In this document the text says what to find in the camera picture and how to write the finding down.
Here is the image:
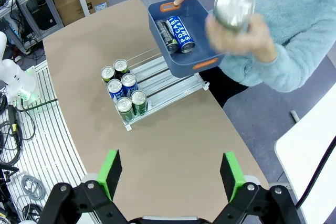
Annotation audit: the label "aluminium frame equipment rack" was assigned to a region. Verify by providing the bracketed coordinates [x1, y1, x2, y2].
[0, 0, 65, 54]

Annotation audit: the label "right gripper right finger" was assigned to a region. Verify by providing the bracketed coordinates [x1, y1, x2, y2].
[212, 151, 301, 224]

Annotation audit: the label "blue Pocari Sweat can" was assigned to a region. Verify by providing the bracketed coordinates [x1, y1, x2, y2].
[121, 73, 139, 98]
[106, 78, 125, 103]
[165, 15, 196, 54]

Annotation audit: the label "grey coiled cable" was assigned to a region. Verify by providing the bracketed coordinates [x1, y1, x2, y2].
[15, 174, 48, 209]

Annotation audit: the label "person's left forearm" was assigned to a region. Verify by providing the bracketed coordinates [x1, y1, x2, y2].
[258, 42, 336, 93]

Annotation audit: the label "large cardboard box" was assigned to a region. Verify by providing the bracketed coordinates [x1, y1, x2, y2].
[52, 0, 109, 27]

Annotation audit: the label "white slotted robot base plate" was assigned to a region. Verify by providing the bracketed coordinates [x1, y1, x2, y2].
[0, 60, 95, 224]

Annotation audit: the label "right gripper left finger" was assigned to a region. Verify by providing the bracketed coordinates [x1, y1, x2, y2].
[39, 149, 131, 224]

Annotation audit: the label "dark navy trousers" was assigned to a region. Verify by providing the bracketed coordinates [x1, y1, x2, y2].
[199, 68, 249, 109]

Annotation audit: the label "green Sprite can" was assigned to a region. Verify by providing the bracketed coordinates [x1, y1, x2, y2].
[116, 97, 136, 122]
[212, 0, 256, 34]
[130, 90, 148, 116]

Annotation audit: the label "black cable bundle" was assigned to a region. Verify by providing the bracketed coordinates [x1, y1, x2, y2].
[0, 95, 36, 167]

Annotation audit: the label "blue bin with orange handles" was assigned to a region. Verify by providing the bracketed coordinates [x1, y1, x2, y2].
[147, 0, 227, 79]

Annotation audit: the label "large white table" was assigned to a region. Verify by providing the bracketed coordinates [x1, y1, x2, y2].
[274, 83, 336, 224]

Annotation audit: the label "person in grey fleece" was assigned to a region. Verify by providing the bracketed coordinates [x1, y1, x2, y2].
[202, 0, 336, 88]

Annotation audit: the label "white wire can dispenser rack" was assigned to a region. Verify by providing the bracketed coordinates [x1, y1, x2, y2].
[101, 47, 211, 132]

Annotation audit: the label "person's left hand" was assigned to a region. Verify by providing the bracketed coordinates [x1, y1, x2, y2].
[204, 13, 278, 63]

